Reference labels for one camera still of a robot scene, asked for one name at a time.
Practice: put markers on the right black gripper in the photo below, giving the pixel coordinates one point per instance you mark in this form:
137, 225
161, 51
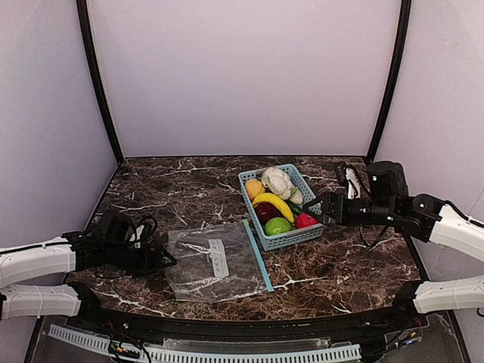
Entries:
332, 208

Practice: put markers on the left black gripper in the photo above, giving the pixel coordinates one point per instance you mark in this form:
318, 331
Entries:
150, 259

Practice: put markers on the green apple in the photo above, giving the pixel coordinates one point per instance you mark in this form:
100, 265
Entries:
277, 225

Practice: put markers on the clear zip top bag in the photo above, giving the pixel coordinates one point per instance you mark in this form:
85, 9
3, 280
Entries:
216, 263

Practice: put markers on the dark red apple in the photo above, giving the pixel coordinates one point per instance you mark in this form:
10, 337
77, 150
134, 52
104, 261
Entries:
266, 211

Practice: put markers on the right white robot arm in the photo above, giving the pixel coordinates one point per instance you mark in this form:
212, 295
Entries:
424, 217

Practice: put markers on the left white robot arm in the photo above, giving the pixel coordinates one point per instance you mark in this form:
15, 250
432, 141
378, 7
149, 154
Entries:
71, 252

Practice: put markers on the green cucumber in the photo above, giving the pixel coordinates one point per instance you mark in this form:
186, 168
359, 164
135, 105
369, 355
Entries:
295, 208

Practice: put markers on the light blue plastic basket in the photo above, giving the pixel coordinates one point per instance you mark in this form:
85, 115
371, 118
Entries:
302, 193

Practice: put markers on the white cauliflower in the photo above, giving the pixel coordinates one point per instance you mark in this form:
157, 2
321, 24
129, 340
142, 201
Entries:
278, 182

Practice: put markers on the yellow banana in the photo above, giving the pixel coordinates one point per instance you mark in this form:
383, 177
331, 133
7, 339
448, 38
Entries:
279, 203

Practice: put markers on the orange fruit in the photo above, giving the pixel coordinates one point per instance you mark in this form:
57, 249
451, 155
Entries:
254, 187

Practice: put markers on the white slotted cable duct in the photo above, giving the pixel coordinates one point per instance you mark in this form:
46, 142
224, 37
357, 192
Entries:
191, 351

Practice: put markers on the right black frame post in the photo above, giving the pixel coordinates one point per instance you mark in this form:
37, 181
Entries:
392, 78

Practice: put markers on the black frame post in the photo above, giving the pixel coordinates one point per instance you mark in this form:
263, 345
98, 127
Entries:
392, 78
97, 82

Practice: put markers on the left black frame post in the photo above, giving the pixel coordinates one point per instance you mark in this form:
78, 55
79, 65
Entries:
97, 82

